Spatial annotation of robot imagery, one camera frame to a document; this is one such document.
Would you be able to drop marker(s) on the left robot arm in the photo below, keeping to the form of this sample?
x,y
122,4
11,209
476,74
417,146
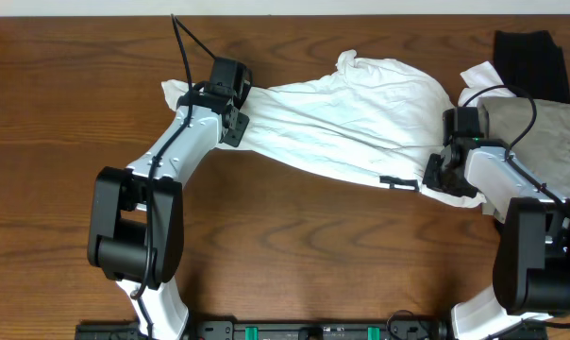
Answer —
x,y
137,221

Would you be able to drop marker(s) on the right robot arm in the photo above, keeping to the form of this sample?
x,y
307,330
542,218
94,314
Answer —
x,y
530,289

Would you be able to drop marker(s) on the black garment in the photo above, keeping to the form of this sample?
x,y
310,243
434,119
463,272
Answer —
x,y
532,62

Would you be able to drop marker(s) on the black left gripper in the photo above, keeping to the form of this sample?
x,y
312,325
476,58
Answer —
x,y
237,127

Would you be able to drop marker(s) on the grey garment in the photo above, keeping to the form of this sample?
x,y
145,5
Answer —
x,y
544,152

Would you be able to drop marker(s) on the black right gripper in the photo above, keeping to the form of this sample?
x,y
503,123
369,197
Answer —
x,y
436,174

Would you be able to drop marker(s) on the white t-shirt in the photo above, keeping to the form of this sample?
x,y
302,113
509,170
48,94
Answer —
x,y
373,122

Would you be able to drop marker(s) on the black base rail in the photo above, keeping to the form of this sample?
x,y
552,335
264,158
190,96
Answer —
x,y
401,327

